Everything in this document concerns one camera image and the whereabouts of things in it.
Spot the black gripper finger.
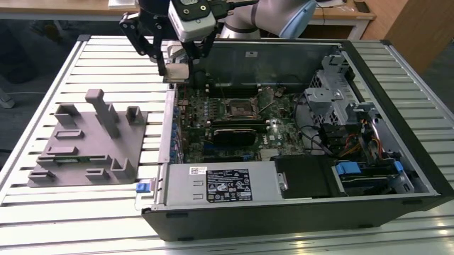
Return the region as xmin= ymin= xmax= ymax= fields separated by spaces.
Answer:
xmin=182 ymin=25 xmax=219 ymax=66
xmin=119 ymin=12 xmax=169 ymax=77

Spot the silver CPU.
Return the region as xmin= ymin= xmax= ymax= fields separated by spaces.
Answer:
xmin=162 ymin=63 xmax=191 ymax=84

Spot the large white box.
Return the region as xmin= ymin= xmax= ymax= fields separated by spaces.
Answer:
xmin=108 ymin=0 xmax=139 ymax=10

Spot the black RAM slot bank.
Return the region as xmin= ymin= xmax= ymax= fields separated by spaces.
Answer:
xmin=209 ymin=82 xmax=259 ymax=98

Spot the wooden desk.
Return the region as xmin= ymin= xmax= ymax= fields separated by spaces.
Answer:
xmin=0 ymin=0 xmax=377 ymax=40

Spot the black expansion slot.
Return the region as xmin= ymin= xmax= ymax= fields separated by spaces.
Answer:
xmin=211 ymin=119 xmax=269 ymax=127

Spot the black graphics card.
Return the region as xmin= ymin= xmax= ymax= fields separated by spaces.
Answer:
xmin=211 ymin=127 xmax=257 ymax=146

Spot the grey metal drive cage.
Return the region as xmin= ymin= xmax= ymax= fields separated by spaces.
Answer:
xmin=303 ymin=53 xmax=357 ymax=125

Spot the green motherboard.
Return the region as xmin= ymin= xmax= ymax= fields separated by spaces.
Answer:
xmin=174 ymin=84 xmax=310 ymax=164

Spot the grey parts rack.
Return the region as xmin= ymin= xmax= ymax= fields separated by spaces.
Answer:
xmin=27 ymin=89 xmax=150 ymax=189

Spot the white chair foot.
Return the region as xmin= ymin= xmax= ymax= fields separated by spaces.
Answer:
xmin=0 ymin=89 xmax=16 ymax=108

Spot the silver chipset heat sink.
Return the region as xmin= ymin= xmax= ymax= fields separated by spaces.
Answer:
xmin=259 ymin=148 xmax=279 ymax=160

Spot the green RAM stick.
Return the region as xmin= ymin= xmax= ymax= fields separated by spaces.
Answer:
xmin=55 ymin=156 xmax=92 ymax=163

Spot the grey power supply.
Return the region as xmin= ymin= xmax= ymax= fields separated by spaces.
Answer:
xmin=165 ymin=161 xmax=283 ymax=207

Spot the black plastic disk bay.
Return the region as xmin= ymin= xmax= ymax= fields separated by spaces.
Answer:
xmin=275 ymin=155 xmax=347 ymax=199

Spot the wooden cabinet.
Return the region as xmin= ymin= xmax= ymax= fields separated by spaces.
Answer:
xmin=361 ymin=0 xmax=454 ymax=75

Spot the blue disk carrier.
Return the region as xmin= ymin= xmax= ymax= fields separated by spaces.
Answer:
xmin=333 ymin=161 xmax=398 ymax=194

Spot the black open PC case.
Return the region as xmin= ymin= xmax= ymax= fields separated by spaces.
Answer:
xmin=134 ymin=36 xmax=454 ymax=242

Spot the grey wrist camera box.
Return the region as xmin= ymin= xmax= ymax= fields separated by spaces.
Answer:
xmin=167 ymin=0 xmax=218 ymax=43

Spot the black wire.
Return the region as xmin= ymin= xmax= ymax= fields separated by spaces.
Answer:
xmin=299 ymin=124 xmax=337 ymax=157

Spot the orange yellow wire bundle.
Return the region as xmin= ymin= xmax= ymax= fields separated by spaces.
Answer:
xmin=338 ymin=118 xmax=386 ymax=160

